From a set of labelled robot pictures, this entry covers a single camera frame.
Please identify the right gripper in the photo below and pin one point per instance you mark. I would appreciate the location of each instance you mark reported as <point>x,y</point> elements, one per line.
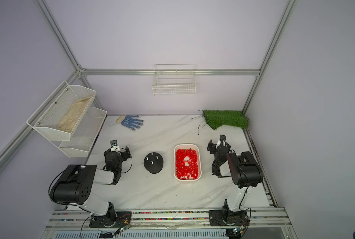
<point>213,147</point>

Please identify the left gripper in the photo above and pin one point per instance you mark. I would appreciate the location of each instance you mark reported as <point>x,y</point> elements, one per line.
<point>124,156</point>

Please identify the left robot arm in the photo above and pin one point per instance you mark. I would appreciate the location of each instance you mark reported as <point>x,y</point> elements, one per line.
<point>74,184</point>

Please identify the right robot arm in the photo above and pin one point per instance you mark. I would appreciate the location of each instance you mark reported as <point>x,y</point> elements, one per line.
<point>245,173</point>

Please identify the red sleeves pile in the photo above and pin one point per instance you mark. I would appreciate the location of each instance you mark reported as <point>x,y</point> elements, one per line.
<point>186,167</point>

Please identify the green artificial grass mat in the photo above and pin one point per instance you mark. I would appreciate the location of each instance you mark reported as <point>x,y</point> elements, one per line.
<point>217,118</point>

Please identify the white tray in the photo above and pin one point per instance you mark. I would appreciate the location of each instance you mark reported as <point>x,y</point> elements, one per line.
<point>188,146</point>

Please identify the lower white mesh shelf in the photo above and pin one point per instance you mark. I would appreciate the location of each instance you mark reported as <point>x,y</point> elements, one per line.
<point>84,137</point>

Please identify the white mesh shelf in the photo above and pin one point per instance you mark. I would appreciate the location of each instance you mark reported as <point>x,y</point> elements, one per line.
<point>84,137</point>
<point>48,115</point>

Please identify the blue dotted work glove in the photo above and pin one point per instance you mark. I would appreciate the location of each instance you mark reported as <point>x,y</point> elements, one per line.
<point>130,121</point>

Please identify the beige cloth in shelf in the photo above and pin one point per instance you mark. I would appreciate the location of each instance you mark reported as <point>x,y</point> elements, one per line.
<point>69,121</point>

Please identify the upper white mesh shelf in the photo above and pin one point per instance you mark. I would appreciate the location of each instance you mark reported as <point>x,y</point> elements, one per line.
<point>48,115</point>

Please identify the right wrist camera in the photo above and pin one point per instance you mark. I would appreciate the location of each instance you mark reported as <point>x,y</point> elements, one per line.
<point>222,140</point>

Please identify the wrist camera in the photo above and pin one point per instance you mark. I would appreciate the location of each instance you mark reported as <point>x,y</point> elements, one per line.
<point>114,144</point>
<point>222,140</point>

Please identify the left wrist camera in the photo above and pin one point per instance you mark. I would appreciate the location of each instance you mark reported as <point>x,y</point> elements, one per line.
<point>114,144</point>

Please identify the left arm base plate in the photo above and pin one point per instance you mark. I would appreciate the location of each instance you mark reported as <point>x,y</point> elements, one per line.
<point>119,220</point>

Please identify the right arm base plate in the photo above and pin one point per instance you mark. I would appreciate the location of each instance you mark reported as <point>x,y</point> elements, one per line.
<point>228,218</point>

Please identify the white wire wall basket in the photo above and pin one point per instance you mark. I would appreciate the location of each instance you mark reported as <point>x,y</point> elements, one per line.
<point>174,79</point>

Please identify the aluminium mounting rail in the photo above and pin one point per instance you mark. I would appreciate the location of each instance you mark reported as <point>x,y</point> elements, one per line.
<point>171,219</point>

